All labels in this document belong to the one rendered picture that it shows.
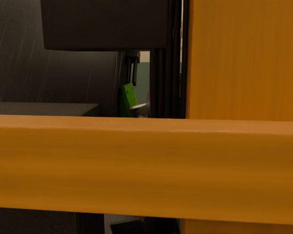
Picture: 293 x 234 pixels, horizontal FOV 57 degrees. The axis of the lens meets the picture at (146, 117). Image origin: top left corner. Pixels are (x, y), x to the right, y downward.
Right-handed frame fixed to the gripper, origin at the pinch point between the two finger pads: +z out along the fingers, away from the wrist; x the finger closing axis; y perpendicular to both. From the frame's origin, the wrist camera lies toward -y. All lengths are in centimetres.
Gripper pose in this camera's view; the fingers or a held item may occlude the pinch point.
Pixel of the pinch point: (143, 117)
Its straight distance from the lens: 65.6
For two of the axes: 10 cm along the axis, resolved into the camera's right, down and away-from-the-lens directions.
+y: -1.5, -8.2, 5.6
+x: -2.7, -5.1, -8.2
